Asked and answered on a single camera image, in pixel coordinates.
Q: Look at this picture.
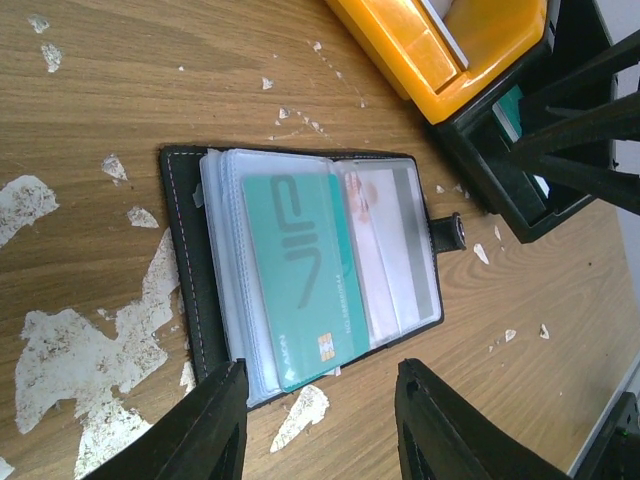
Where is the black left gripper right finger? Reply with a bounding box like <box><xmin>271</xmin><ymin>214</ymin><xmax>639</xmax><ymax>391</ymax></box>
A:
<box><xmin>395</xmin><ymin>358</ymin><xmax>565</xmax><ymax>479</ymax></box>

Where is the teal vip card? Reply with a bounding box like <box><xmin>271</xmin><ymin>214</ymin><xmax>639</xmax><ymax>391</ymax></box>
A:
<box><xmin>243</xmin><ymin>173</ymin><xmax>370</xmax><ymax>391</ymax></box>

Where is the teal card stack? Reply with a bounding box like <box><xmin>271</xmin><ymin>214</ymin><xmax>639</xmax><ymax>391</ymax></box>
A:
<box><xmin>492</xmin><ymin>85</ymin><xmax>523</xmax><ymax>143</ymax></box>

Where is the black bin with teal cards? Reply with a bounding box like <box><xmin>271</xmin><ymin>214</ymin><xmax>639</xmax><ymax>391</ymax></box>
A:
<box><xmin>427</xmin><ymin>1</ymin><xmax>615</xmax><ymax>244</ymax></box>

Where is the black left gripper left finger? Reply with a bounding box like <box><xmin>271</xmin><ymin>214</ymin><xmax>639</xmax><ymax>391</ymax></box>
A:
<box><xmin>89</xmin><ymin>359</ymin><xmax>248</xmax><ymax>479</ymax></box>

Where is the black leather card holder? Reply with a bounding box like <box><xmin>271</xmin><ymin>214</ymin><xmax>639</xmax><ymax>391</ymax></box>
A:
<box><xmin>159</xmin><ymin>145</ymin><xmax>466</xmax><ymax>408</ymax></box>

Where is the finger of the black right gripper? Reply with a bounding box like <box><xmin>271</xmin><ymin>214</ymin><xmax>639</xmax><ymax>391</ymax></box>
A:
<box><xmin>537</xmin><ymin>155</ymin><xmax>639</xmax><ymax>215</ymax></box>
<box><xmin>511</xmin><ymin>32</ymin><xmax>639</xmax><ymax>158</ymax></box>

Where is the white pink vip card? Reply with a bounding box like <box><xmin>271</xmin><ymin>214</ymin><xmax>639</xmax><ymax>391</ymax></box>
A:
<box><xmin>344</xmin><ymin>167</ymin><xmax>442</xmax><ymax>348</ymax></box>

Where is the yellow plastic bin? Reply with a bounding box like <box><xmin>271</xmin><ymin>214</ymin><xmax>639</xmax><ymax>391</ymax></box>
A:
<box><xmin>329</xmin><ymin>0</ymin><xmax>550</xmax><ymax>125</ymax></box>

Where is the white pink card stack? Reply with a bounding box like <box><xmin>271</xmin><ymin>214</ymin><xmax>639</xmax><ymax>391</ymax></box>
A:
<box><xmin>420</xmin><ymin>0</ymin><xmax>469</xmax><ymax>71</ymax></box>

